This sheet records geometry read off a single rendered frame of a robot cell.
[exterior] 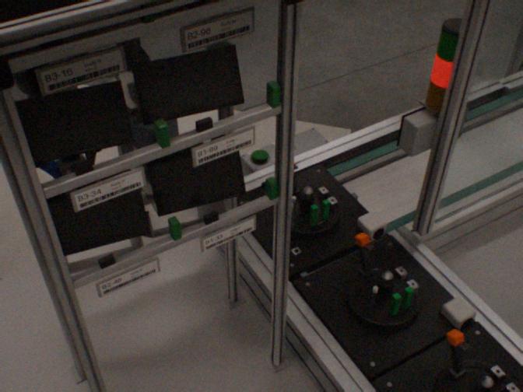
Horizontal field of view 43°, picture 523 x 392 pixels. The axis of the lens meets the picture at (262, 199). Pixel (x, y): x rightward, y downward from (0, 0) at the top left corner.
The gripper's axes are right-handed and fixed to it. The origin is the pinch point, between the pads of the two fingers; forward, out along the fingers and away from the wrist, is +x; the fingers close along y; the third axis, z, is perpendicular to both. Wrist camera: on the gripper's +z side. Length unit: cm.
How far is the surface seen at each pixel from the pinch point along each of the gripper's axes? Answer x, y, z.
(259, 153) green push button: -11, 45, -29
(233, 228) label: 26.0, 15.6, 11.0
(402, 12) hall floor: -162, 237, -156
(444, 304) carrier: 41, 55, -14
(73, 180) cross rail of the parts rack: 22.7, -4.7, 27.7
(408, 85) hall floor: -100, 195, -143
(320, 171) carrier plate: 0, 54, -26
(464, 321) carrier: 46, 56, -13
